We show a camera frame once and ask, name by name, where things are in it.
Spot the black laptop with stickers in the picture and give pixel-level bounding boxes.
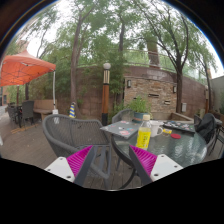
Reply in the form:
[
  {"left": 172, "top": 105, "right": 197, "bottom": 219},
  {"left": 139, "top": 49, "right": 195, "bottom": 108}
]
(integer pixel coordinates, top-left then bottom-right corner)
[{"left": 163, "top": 120, "right": 196, "bottom": 134}]

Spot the orange canopy tent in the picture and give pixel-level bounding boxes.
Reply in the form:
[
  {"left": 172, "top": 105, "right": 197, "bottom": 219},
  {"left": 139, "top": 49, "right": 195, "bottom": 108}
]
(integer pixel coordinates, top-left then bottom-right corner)
[{"left": 0, "top": 49, "right": 57, "bottom": 115}]

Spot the grey wicker chair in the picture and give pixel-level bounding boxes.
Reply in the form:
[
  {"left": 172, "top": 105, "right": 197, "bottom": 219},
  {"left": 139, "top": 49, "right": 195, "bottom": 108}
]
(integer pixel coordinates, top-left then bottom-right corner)
[
  {"left": 42, "top": 113, "right": 113, "bottom": 190},
  {"left": 111, "top": 108, "right": 136, "bottom": 125},
  {"left": 208, "top": 121, "right": 224, "bottom": 158}
]

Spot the wooden bench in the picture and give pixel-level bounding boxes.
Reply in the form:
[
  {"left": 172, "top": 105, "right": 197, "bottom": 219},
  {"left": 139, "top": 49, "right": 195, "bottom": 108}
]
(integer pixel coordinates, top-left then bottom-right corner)
[{"left": 33, "top": 99, "right": 58, "bottom": 121}]

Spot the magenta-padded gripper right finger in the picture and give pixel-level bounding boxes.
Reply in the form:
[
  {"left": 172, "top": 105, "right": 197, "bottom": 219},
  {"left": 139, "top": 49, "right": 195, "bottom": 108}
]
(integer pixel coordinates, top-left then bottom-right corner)
[{"left": 128, "top": 144, "right": 184, "bottom": 187}]

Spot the green plant in blue pot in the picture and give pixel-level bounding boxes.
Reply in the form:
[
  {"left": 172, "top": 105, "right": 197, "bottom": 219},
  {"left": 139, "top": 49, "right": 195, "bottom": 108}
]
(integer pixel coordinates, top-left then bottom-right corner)
[{"left": 128, "top": 95, "right": 153, "bottom": 122}]

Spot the wooden lamp post, globe light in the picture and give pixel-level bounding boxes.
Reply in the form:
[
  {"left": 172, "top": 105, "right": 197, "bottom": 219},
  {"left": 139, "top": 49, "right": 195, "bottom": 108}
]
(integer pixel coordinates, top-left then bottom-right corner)
[{"left": 102, "top": 62, "right": 112, "bottom": 126}]

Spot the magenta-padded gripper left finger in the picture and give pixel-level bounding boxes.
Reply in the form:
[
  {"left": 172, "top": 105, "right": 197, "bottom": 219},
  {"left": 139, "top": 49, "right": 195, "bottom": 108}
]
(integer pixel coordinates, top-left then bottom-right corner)
[{"left": 44, "top": 144, "right": 98, "bottom": 187}]

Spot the blue yellow striped cone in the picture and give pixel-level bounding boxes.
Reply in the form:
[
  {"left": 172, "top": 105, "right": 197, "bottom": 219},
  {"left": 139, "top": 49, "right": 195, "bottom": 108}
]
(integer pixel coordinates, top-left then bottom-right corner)
[{"left": 68, "top": 102, "right": 77, "bottom": 119}]

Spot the black backpack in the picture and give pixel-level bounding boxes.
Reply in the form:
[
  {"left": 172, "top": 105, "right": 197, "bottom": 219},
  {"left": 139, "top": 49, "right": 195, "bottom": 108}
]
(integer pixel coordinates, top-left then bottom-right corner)
[{"left": 193, "top": 112, "right": 217, "bottom": 145}]

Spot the group of dark patio chairs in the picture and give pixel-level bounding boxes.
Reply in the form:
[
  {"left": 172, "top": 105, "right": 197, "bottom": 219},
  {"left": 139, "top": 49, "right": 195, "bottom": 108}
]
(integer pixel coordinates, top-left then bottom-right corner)
[{"left": 6, "top": 99, "right": 36, "bottom": 128}]

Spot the yellow-labelled clear drink bottle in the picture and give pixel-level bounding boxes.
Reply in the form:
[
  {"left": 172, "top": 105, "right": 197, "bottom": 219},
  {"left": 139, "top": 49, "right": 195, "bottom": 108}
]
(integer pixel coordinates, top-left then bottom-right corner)
[{"left": 135, "top": 114, "right": 153, "bottom": 151}]

